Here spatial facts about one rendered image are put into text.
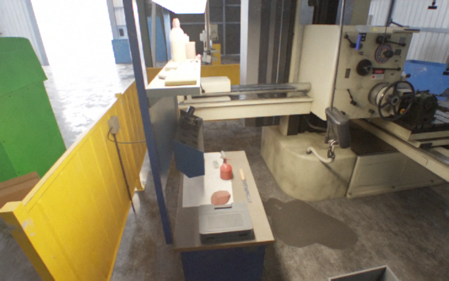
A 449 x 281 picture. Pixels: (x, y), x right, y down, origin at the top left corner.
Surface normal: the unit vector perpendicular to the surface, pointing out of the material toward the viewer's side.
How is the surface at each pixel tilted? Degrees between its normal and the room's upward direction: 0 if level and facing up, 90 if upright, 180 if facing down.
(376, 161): 90
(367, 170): 90
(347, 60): 90
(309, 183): 90
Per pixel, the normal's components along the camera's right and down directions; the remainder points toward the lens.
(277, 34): 0.15, 0.45
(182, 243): -0.01, -0.89
